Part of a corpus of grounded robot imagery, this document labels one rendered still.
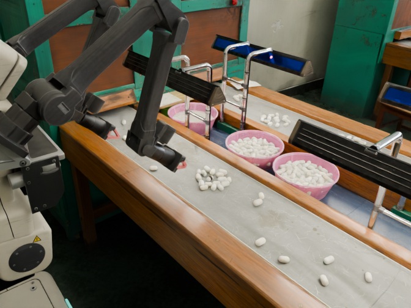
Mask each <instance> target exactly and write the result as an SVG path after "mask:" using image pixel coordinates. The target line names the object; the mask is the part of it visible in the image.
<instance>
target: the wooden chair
mask: <svg viewBox="0 0 411 308"><path fill-rule="evenodd" d="M408 88H411V78H410V81H409V85H408ZM379 103H380V104H381V106H380V110H379V114H378V117H377V121H376V125H375V128H376V129H378V130H379V129H381V128H384V127H387V126H389V125H392V124H395V123H398V124H397V127H396V131H400V132H401V130H402V128H403V129H405V130H407V131H410V132H411V127H409V126H406V125H403V123H404V119H405V120H408V121H409V122H411V112H410V111H407V110H405V109H401V108H397V107H395V106H392V105H389V104H385V103H382V102H379ZM386 112H387V113H389V114H392V115H394V116H397V117H399V118H398V119H396V120H392V121H390V122H387V123H384V124H382V122H383V119H384V117H385V113H386Z"/></svg>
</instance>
